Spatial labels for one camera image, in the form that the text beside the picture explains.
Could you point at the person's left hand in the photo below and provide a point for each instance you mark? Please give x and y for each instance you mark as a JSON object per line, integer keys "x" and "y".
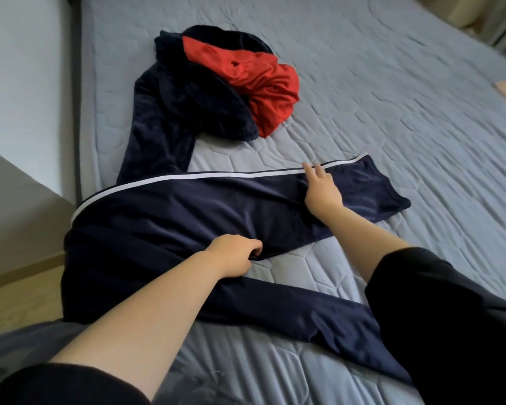
{"x": 234, "y": 255}

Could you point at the person's right hand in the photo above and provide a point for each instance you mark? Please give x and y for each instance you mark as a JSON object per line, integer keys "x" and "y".
{"x": 322, "y": 196}

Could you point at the navy track trousers white piping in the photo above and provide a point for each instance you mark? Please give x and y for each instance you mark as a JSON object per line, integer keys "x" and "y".
{"x": 194, "y": 215}

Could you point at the grey quilted bed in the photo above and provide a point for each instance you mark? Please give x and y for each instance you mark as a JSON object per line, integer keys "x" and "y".
{"x": 388, "y": 88}

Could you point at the red and navy sports jacket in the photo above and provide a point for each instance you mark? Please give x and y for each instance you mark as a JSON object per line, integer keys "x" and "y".
{"x": 211, "y": 88}

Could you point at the person's right forearm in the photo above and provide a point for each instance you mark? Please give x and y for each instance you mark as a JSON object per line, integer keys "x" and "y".
{"x": 367, "y": 240}

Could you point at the person's left forearm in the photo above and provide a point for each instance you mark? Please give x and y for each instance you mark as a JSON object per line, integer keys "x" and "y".
{"x": 143, "y": 324}

